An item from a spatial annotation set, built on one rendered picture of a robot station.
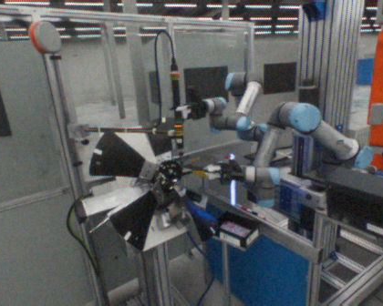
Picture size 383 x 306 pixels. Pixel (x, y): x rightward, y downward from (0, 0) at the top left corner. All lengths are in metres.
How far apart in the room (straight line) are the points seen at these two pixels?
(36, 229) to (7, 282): 0.36
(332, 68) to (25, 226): 2.07
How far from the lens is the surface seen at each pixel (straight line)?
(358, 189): 1.08
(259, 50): 5.11
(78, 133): 1.56
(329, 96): 1.77
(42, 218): 1.93
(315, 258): 1.39
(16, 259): 2.04
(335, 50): 1.76
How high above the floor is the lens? 1.65
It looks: 17 degrees down
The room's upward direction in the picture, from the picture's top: 4 degrees counter-clockwise
